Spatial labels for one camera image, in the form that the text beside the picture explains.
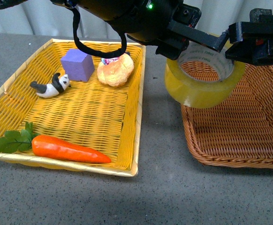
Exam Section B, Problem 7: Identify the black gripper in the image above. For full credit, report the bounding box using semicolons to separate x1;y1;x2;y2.
145;0;229;60

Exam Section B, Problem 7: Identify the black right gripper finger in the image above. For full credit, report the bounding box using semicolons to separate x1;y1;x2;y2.
225;8;273;66

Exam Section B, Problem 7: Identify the yellow tape roll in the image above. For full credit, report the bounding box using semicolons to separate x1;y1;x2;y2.
164;42;245;109

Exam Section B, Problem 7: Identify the brown wicker basket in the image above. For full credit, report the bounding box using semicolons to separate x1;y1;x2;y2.
181;65;273;169

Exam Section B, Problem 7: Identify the yellow woven basket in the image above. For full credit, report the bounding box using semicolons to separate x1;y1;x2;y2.
0;39;146;177

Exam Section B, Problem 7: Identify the orange bread roll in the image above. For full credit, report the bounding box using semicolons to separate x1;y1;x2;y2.
97;53;134;87

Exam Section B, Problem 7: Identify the purple foam block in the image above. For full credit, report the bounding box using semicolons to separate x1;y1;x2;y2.
61;49;95;82

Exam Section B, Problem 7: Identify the panda figurine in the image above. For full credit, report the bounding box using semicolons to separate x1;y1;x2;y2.
30;73;71;98

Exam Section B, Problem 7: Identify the white curtain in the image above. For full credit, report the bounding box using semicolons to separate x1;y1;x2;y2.
0;0;273;40

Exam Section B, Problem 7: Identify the orange toy carrot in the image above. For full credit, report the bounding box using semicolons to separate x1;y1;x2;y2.
0;122;111;164

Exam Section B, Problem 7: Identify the black sleeved cable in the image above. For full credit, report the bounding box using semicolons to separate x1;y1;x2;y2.
72;6;128;59

